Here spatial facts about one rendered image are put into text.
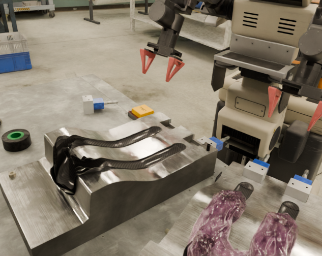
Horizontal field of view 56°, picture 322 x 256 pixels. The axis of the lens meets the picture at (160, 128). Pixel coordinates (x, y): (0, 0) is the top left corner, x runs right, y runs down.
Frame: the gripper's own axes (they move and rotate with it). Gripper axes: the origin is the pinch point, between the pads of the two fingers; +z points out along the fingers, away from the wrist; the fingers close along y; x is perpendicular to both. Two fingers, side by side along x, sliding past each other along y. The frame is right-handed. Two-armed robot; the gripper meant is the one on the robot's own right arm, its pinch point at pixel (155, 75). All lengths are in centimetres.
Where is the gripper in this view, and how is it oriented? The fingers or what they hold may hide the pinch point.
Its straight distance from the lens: 98.7
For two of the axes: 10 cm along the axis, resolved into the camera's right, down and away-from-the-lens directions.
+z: -3.3, 9.3, 1.5
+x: 5.3, 0.5, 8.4
